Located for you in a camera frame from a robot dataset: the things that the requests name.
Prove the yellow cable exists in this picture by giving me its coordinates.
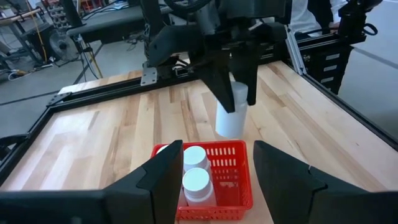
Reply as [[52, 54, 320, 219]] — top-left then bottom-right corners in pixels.
[[26, 0, 48, 63]]

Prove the silver corner bracket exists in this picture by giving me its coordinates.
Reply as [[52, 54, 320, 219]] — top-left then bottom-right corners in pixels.
[[140, 62, 158, 86]]

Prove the silver aluminium extrusion bar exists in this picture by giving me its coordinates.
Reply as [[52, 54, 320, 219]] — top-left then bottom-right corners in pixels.
[[284, 24, 308, 76]]

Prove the black labelled controller box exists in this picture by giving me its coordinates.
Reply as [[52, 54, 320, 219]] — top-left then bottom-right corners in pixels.
[[303, 45, 354, 95]]

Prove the wooden top desk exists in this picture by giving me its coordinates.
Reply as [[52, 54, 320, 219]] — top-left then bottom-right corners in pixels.
[[0, 7, 43, 63]]

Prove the white pill bottle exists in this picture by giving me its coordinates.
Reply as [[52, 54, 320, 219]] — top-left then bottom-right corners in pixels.
[[215, 81, 249, 139], [182, 145, 212, 174], [182, 167, 218, 208], [155, 144, 170, 156]]

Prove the black floor fan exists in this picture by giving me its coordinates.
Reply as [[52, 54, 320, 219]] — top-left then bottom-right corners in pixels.
[[49, 30, 78, 62]]

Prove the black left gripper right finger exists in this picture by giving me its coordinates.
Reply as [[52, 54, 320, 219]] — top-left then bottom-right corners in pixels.
[[253, 140, 374, 224]]

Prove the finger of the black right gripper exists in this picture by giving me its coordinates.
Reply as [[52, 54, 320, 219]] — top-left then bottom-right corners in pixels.
[[193, 50, 236, 114], [231, 46, 259, 106]]

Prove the dark grey workbench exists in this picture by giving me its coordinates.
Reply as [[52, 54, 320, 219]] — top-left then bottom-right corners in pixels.
[[67, 4, 147, 43]]

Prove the black aluminium table frame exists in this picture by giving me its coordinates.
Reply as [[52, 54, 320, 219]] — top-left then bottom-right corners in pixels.
[[0, 30, 398, 184]]

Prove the person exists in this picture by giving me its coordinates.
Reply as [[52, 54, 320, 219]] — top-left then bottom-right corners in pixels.
[[289, 0, 348, 35]]

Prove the red plastic mesh basket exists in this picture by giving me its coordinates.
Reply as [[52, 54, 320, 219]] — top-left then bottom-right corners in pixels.
[[150, 139, 254, 222]]

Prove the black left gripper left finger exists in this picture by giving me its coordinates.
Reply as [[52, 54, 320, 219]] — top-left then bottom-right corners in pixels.
[[105, 139, 184, 224]]

